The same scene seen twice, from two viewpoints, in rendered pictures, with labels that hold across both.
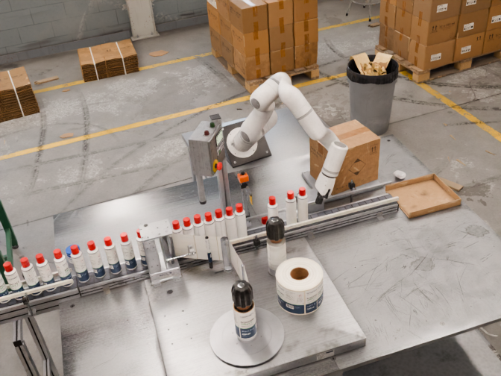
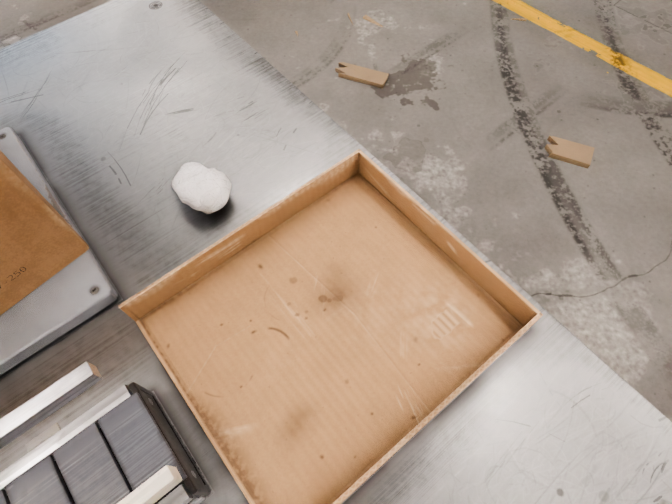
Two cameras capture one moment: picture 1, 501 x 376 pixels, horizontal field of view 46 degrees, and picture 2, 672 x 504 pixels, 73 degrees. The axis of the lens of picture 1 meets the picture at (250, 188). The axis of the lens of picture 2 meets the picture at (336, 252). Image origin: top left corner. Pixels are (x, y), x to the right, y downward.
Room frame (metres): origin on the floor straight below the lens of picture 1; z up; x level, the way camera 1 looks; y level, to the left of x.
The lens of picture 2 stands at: (2.33, -0.86, 1.27)
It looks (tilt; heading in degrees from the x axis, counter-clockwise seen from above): 61 degrees down; 338
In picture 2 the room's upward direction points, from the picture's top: 3 degrees counter-clockwise
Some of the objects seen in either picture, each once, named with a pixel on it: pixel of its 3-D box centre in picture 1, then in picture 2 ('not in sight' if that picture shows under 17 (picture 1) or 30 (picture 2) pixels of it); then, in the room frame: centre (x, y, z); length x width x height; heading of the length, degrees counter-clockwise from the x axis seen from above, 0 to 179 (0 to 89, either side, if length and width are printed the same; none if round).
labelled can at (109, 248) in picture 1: (112, 254); not in sight; (2.07, 0.67, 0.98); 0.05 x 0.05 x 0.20
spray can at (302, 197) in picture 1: (303, 204); not in sight; (2.32, -0.25, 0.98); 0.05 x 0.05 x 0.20
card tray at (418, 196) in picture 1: (422, 195); (327, 317); (2.48, -0.91, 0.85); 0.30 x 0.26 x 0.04; 105
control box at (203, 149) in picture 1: (207, 148); not in sight; (2.29, 0.18, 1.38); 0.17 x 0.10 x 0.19; 160
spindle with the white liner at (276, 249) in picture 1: (276, 245); not in sight; (1.98, -0.09, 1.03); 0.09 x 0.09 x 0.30
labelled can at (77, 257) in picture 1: (79, 263); not in sight; (2.03, 0.81, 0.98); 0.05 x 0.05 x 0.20
